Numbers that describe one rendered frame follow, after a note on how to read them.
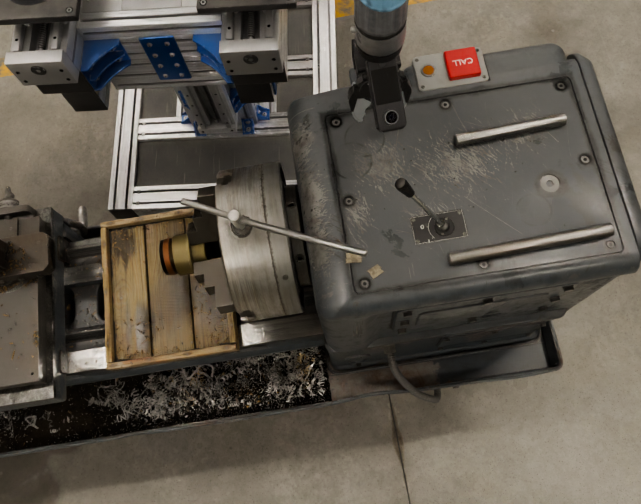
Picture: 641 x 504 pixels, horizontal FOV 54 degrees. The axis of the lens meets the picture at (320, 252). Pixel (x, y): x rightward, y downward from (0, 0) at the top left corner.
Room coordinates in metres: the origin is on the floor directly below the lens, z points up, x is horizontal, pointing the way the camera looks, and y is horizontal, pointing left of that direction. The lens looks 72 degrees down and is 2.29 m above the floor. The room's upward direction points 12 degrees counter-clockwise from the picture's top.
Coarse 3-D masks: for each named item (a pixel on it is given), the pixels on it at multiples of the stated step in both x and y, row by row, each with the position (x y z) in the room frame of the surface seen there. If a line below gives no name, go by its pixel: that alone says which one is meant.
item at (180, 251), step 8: (168, 240) 0.48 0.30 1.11; (176, 240) 0.47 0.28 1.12; (184, 240) 0.47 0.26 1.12; (160, 248) 0.46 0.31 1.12; (168, 248) 0.46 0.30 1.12; (176, 248) 0.45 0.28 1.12; (184, 248) 0.45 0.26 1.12; (192, 248) 0.45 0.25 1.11; (200, 248) 0.44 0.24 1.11; (208, 248) 0.46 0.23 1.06; (160, 256) 0.44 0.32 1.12; (168, 256) 0.44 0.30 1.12; (176, 256) 0.44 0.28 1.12; (184, 256) 0.43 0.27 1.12; (192, 256) 0.43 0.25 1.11; (200, 256) 0.43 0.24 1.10; (208, 256) 0.45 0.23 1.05; (168, 264) 0.43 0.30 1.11; (176, 264) 0.42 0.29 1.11; (184, 264) 0.42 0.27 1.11; (192, 264) 0.42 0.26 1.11; (168, 272) 0.42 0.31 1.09; (176, 272) 0.42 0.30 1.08; (184, 272) 0.41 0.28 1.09; (192, 272) 0.41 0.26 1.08
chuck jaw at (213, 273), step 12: (204, 264) 0.41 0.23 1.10; (216, 264) 0.41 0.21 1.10; (204, 276) 0.39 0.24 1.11; (216, 276) 0.38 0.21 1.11; (216, 288) 0.35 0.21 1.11; (228, 288) 0.35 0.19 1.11; (216, 300) 0.33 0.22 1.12; (228, 300) 0.32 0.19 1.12; (228, 312) 0.31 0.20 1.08; (252, 312) 0.30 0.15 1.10
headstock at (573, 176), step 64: (512, 64) 0.63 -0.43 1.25; (576, 64) 0.60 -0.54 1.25; (320, 128) 0.58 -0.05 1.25; (448, 128) 0.52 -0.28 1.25; (576, 128) 0.47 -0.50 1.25; (320, 192) 0.45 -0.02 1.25; (384, 192) 0.42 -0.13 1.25; (448, 192) 0.40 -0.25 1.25; (512, 192) 0.38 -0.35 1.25; (576, 192) 0.35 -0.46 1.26; (320, 256) 0.34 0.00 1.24; (384, 256) 0.31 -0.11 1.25; (512, 256) 0.26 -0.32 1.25; (576, 256) 0.24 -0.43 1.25; (640, 256) 0.22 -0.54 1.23; (320, 320) 0.24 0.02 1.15; (384, 320) 0.24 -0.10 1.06; (448, 320) 0.22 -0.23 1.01
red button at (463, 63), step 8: (464, 48) 0.68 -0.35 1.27; (472, 48) 0.67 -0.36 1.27; (448, 56) 0.67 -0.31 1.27; (456, 56) 0.66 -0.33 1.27; (464, 56) 0.66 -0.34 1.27; (472, 56) 0.66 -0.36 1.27; (448, 64) 0.65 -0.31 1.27; (456, 64) 0.64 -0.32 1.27; (464, 64) 0.64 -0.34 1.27; (472, 64) 0.64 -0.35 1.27; (448, 72) 0.63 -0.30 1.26; (456, 72) 0.63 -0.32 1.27; (464, 72) 0.62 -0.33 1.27; (472, 72) 0.62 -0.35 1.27; (480, 72) 0.62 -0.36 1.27
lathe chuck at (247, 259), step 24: (240, 168) 0.57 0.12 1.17; (216, 192) 0.50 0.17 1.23; (240, 192) 0.49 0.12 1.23; (216, 216) 0.45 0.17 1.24; (264, 216) 0.43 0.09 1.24; (240, 240) 0.40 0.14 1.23; (264, 240) 0.39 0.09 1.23; (240, 264) 0.36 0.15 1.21; (264, 264) 0.35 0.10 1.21; (240, 288) 0.32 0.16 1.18; (264, 288) 0.32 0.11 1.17; (240, 312) 0.29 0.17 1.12; (264, 312) 0.29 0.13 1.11
